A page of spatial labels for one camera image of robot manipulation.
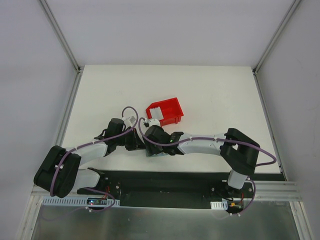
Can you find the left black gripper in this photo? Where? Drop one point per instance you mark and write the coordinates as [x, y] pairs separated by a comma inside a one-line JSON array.
[[133, 142]]

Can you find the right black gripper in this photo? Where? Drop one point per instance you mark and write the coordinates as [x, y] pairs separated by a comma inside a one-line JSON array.
[[152, 146]]

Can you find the red plastic bin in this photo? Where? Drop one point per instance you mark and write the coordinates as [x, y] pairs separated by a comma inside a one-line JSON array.
[[171, 110]]

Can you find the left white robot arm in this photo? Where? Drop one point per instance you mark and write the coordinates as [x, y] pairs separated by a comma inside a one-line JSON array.
[[59, 172]]

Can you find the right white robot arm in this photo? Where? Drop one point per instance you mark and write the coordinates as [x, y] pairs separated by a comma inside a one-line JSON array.
[[237, 149]]

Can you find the stack of white cards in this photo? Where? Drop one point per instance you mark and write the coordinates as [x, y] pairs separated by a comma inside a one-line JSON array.
[[156, 113]]

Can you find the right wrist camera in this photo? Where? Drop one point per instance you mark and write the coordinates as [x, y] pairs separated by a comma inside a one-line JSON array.
[[152, 122]]

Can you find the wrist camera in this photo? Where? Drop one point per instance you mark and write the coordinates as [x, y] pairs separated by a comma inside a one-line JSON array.
[[152, 122], [129, 121]]

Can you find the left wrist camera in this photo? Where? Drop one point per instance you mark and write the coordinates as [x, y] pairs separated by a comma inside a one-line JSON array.
[[129, 121]]

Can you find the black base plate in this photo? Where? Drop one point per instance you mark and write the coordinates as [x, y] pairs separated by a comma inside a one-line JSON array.
[[180, 190]]

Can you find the left white cable duct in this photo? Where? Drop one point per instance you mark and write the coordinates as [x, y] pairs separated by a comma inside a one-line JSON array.
[[91, 202]]

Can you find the white cable duct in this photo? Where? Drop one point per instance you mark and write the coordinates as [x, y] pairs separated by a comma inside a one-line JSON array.
[[91, 202], [219, 205]]

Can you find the left aluminium frame post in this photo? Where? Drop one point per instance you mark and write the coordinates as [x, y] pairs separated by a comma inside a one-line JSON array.
[[59, 34]]

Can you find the aluminium frame post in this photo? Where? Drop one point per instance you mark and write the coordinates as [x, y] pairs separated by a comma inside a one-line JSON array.
[[59, 34], [277, 34]]

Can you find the right white cable duct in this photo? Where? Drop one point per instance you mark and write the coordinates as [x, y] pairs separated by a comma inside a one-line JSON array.
[[219, 205]]

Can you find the right aluminium frame post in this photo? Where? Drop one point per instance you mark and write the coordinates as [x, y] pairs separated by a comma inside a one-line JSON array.
[[277, 34]]

